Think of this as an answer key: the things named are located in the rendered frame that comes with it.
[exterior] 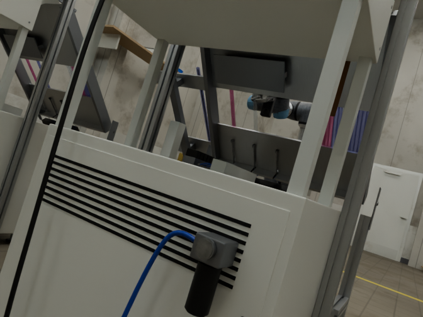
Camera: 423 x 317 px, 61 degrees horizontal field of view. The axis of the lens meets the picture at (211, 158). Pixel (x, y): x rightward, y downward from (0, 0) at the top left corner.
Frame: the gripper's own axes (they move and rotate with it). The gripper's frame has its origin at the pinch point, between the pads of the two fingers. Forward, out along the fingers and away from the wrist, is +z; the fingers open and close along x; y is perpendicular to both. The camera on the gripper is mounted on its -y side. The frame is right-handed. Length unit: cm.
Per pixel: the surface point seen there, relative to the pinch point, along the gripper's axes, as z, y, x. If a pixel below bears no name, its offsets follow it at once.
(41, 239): 95, -19, -10
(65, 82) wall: -205, -70, -408
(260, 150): -3.5, -22.1, 3.0
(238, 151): -4.6, -26.1, -8.7
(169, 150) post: 4, -31, -43
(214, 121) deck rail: 1.1, -11.8, -19.0
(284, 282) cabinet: 87, -8, 49
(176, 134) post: -0.6, -23.3, -41.9
